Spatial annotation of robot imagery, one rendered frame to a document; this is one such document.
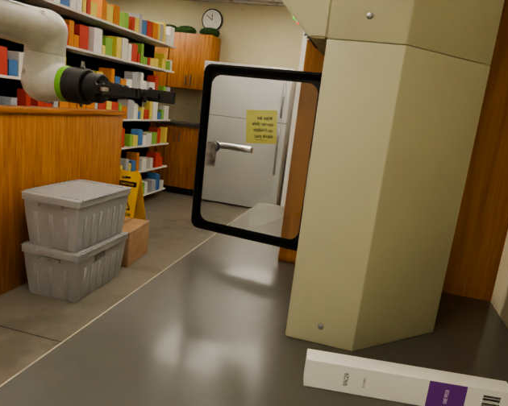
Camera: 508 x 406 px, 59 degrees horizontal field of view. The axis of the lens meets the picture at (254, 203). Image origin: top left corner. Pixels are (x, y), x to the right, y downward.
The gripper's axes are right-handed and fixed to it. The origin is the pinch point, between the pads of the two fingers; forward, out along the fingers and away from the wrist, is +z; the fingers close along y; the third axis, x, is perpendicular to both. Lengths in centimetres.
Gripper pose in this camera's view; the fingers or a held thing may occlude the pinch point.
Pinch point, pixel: (161, 97)
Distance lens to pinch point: 119.1
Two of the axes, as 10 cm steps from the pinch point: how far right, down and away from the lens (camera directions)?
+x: -1.3, 9.7, 2.1
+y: 2.5, -1.7, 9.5
